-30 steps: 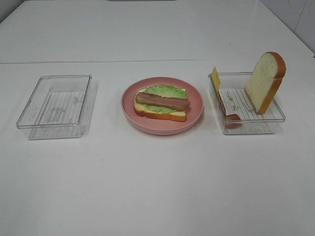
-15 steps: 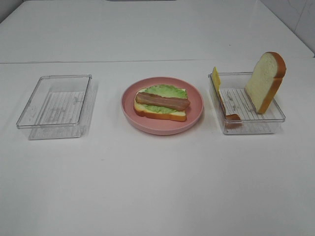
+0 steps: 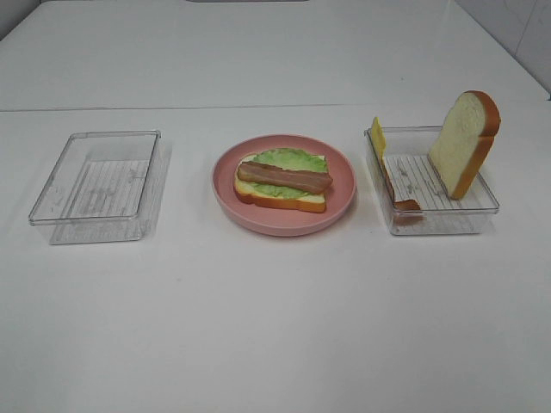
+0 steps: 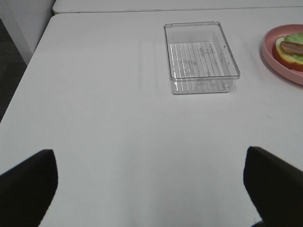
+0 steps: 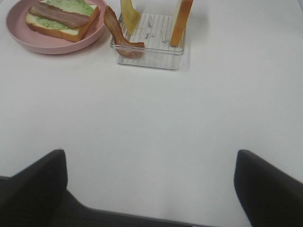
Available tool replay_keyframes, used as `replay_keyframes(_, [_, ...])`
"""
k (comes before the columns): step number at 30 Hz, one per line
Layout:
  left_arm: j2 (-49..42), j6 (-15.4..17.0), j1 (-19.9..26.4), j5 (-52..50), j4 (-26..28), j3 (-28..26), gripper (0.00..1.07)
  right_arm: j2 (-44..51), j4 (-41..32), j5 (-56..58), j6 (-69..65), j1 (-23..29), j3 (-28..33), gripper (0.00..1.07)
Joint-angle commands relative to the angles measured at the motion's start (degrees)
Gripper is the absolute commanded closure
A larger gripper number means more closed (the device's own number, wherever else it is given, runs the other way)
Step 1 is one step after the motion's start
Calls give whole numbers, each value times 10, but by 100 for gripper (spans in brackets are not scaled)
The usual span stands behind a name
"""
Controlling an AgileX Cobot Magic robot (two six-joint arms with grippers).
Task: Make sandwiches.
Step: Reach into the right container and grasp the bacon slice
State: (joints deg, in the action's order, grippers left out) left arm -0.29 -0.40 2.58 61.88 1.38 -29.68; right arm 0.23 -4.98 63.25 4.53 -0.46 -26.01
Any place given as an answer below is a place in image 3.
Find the clear plastic tray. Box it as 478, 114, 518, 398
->
364, 126, 499, 236
28, 130, 168, 245

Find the bacon strip tray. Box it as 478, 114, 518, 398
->
237, 161, 332, 194
381, 158, 421, 211

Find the bread slice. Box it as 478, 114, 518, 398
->
429, 90, 501, 200
233, 155, 329, 213

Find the clear plastic tray right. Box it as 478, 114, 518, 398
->
364, 126, 499, 236

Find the pink round plate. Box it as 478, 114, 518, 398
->
212, 134, 356, 237

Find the green lettuce leaf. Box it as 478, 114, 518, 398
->
235, 148, 330, 201

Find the yellow cheese slice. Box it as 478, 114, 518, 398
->
371, 116, 387, 163

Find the clear plastic tray left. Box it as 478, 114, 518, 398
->
28, 130, 168, 245

